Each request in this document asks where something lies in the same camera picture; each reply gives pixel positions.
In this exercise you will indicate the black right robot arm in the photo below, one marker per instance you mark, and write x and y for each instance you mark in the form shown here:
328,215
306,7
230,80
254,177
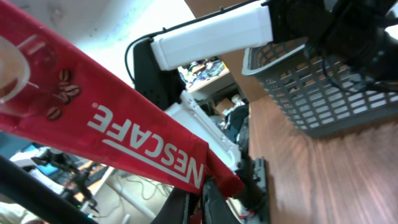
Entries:
25,190

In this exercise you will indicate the red Nescafe stick sachet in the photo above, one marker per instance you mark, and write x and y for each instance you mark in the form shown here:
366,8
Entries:
54,94

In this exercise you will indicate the cluttered background desk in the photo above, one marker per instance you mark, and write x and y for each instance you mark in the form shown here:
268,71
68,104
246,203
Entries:
211,90

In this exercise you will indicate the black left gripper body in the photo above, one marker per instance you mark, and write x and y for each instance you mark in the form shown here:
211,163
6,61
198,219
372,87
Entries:
359,38

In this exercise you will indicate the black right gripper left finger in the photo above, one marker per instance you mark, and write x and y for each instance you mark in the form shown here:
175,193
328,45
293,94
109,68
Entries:
175,209

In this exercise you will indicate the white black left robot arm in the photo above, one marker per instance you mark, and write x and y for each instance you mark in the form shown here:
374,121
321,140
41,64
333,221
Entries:
152,61

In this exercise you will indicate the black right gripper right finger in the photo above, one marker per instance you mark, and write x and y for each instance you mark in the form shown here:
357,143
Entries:
214,208

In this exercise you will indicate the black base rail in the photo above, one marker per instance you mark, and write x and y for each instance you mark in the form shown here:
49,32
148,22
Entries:
255,196

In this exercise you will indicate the grey plastic shopping basket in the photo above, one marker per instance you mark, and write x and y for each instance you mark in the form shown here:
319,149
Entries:
317,97

